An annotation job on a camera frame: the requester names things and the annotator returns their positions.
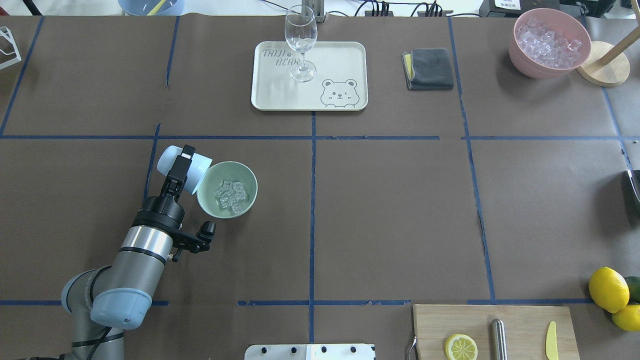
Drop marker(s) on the black power strip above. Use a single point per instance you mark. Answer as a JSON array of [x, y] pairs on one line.
[[402, 8]]

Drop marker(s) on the half lemon slice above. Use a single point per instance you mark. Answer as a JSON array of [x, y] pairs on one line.
[[460, 346]]

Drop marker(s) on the green lime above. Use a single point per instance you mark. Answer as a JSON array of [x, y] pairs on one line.
[[633, 284]]

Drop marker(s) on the ice cubes in bowl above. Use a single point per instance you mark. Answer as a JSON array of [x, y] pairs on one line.
[[232, 197]]

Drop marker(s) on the blue bowl on desk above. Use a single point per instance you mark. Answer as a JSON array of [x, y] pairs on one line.
[[142, 7]]

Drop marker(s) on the clear wine glass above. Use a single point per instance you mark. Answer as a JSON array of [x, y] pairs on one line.
[[301, 34]]

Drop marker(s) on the yellow lemon upper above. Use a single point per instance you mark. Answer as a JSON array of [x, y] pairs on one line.
[[609, 290]]

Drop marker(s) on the grey folded cloth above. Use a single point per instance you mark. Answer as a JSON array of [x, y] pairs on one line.
[[428, 69]]

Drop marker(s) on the silver metal ice scoop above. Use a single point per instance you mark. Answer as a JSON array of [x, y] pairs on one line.
[[632, 182]]

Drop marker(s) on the yellow lemon lower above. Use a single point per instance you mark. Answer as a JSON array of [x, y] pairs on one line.
[[628, 318]]

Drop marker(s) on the yellow fork in bowl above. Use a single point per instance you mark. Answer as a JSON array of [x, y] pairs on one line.
[[156, 8]]

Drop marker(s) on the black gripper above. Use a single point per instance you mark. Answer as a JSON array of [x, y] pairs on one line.
[[161, 210]]

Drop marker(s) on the wooden paper towel stand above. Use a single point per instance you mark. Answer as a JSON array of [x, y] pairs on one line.
[[607, 65]]

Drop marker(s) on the white wire cup rack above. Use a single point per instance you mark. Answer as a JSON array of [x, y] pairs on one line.
[[9, 51]]

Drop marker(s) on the pink bowl of ice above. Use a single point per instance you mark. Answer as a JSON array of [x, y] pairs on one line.
[[547, 43]]

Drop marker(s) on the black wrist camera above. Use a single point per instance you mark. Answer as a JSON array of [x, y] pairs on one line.
[[193, 243]]

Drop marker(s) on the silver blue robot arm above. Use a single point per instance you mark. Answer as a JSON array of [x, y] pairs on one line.
[[106, 301]]

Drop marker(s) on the aluminium frame post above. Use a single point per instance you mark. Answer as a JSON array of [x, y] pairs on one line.
[[317, 7]]

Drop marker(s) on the yellow lemon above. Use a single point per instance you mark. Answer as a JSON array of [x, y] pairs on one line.
[[628, 318], [609, 290]]

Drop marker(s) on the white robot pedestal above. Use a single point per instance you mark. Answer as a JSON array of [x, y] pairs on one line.
[[322, 351]]

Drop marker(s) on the light blue plastic cup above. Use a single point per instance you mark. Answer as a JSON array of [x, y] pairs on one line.
[[191, 165]]

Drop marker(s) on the cream bear tray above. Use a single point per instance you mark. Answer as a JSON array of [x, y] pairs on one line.
[[340, 84]]

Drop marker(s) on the green bowl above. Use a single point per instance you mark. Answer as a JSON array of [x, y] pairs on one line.
[[228, 170]]

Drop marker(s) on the silver handled knife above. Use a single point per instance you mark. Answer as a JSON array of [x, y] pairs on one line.
[[500, 348]]

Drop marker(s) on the yellow plastic knife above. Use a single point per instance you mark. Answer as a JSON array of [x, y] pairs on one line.
[[551, 342]]

